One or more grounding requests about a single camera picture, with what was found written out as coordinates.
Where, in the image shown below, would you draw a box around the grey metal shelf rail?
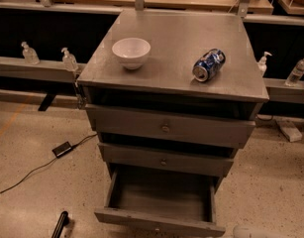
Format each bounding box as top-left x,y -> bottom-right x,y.
0,57 -> 75,83

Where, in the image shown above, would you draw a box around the grey drawer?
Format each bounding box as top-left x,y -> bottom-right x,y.
85,104 -> 255,149
95,166 -> 225,238
98,143 -> 233,177

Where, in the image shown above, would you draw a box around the grey top drawer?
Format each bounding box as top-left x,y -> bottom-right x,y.
85,104 -> 255,149

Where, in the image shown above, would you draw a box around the grey bottom drawer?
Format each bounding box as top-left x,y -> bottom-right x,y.
95,166 -> 225,238

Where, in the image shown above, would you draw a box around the grey wooden drawer cabinet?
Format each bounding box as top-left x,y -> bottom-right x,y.
76,9 -> 270,190

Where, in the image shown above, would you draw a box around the white ceramic bowl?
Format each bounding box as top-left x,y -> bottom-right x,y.
112,38 -> 152,69

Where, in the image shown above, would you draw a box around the black cylindrical object on floor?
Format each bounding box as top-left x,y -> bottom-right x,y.
51,211 -> 69,238

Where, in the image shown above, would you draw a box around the clear pump bottle far left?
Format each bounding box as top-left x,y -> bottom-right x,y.
21,42 -> 40,64

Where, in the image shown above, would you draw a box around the black power adapter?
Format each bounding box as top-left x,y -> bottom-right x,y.
52,142 -> 72,159

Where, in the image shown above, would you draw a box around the grey middle drawer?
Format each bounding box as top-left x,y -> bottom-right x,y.
98,143 -> 233,177

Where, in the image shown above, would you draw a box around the clear pump bottle near cabinet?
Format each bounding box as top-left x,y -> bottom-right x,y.
61,48 -> 78,71

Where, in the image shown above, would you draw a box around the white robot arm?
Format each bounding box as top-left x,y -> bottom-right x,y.
233,225 -> 290,238

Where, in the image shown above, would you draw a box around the crushed blue soda can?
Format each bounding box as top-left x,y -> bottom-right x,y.
192,49 -> 226,82

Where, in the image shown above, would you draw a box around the white block on floor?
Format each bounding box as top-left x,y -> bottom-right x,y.
276,120 -> 302,142

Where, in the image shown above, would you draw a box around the clear water bottle right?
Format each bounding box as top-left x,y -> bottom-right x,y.
284,58 -> 304,86

